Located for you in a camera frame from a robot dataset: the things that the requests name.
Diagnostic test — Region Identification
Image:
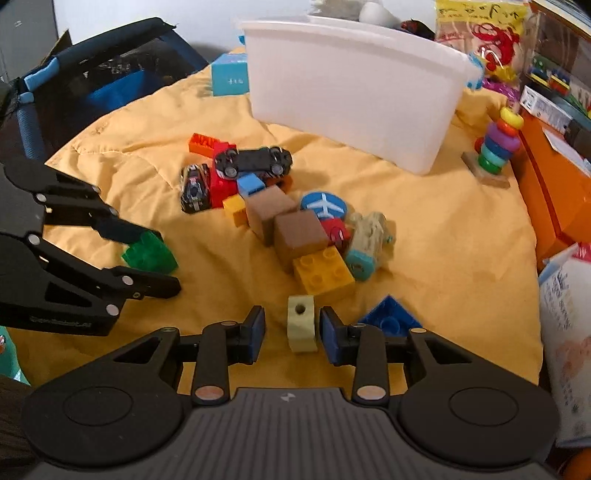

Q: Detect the clear box of toy blocks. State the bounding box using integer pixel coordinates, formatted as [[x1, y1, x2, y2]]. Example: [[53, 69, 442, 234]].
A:
[[522, 0, 591, 116]]

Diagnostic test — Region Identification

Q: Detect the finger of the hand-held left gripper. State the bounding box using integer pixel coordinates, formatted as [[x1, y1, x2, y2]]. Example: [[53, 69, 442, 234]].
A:
[[0, 159, 163, 243], [28, 233, 182, 335]]

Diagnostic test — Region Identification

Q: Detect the white plastic bin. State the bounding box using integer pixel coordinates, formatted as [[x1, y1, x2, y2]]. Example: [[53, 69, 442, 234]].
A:
[[236, 16, 483, 176]]

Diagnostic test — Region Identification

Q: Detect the grey cabinet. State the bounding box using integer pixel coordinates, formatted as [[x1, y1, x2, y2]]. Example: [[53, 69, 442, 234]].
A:
[[0, 0, 56, 79]]

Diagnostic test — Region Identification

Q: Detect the dark blue mesh playpen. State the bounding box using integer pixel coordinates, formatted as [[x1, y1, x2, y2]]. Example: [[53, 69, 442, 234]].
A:
[[0, 17, 213, 162]]

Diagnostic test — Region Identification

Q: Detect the orange building block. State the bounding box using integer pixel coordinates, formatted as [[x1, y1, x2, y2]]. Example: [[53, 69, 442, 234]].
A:
[[189, 134, 227, 158]]

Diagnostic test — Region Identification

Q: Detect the brown wooden cube block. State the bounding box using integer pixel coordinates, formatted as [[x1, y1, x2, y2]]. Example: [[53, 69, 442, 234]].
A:
[[274, 211, 328, 266]]

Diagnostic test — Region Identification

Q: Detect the yellow snack bag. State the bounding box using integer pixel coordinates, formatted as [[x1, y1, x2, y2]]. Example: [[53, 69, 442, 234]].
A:
[[434, 0, 532, 77]]

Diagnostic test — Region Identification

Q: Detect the white diaper pack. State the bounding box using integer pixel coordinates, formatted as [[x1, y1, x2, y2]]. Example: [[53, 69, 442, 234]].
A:
[[538, 244, 591, 448]]

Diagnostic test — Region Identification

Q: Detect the light blue box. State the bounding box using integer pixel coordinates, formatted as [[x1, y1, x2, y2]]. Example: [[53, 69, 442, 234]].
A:
[[211, 53, 252, 97]]

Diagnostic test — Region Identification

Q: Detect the dark toy race car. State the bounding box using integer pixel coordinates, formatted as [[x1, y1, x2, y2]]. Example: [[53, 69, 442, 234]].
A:
[[180, 164, 213, 214]]

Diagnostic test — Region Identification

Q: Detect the small orange-yellow building block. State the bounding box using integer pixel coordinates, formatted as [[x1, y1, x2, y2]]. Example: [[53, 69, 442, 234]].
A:
[[223, 195, 248, 228]]

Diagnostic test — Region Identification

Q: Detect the small white box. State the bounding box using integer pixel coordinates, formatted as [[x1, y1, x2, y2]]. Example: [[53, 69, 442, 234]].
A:
[[519, 85, 575, 134]]

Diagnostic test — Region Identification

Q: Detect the black toy car upside down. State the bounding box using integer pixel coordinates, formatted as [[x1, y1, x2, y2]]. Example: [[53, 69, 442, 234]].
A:
[[213, 147, 294, 181]]

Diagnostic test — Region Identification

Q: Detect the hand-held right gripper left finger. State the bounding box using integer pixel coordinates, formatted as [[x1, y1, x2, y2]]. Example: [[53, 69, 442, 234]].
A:
[[108, 305, 267, 407]]

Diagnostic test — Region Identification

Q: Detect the pink crinkled wrapper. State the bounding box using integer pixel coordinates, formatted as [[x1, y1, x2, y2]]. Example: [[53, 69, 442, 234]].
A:
[[482, 76, 522, 100]]

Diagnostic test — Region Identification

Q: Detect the green studded building block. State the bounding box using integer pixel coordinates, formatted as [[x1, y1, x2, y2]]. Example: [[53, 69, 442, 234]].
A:
[[121, 231, 179, 276]]

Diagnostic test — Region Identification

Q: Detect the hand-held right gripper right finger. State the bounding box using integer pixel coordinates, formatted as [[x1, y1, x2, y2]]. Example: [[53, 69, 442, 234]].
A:
[[320, 305, 485, 409]]

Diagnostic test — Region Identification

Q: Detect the teal printed cloth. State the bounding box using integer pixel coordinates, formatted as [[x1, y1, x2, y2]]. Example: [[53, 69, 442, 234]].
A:
[[0, 330, 21, 384]]

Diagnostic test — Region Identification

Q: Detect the beige and cyan gear toy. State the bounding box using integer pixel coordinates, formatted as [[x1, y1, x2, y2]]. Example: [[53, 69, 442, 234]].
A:
[[345, 211, 397, 280]]

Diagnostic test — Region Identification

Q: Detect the white round object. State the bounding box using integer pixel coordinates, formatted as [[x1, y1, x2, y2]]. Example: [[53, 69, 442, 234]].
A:
[[359, 1, 398, 28]]

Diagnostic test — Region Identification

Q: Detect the pale yellow wooden block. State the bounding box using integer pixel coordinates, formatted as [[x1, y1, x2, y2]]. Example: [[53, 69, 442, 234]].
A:
[[287, 295, 319, 354]]

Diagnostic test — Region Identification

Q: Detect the brown cardboard sheet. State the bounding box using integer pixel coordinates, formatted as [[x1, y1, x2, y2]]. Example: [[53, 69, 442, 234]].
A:
[[39, 28, 75, 65]]

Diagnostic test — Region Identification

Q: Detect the red building block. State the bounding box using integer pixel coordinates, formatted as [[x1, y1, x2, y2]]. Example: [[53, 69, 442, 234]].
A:
[[210, 142, 242, 209]]

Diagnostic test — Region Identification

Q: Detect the yellow building block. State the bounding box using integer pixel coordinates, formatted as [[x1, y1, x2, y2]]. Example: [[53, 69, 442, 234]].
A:
[[293, 247, 356, 301]]

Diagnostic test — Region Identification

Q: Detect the small blue building block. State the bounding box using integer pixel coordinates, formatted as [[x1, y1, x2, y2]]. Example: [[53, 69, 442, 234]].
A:
[[237, 174, 267, 197]]

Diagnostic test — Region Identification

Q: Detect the dark blue building block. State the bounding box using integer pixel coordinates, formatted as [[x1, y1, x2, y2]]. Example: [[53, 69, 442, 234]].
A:
[[358, 295, 423, 339]]

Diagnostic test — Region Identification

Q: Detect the blue round airplane disc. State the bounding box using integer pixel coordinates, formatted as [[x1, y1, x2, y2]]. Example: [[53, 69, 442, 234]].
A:
[[301, 191, 347, 220]]

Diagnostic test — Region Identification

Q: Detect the rainbow ring stacker toy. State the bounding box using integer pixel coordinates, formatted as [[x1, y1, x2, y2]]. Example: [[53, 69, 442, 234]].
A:
[[462, 105, 522, 189]]

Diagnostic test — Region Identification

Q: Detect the white plastic bag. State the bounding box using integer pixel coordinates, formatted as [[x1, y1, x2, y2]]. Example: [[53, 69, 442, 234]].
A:
[[309, 0, 365, 21]]

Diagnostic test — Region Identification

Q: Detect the red round toy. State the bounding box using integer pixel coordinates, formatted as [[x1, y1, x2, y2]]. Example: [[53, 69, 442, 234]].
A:
[[321, 218, 352, 252]]

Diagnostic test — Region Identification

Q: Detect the orange storage box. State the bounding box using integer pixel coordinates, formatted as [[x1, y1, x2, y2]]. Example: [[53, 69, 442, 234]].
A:
[[515, 113, 591, 264]]

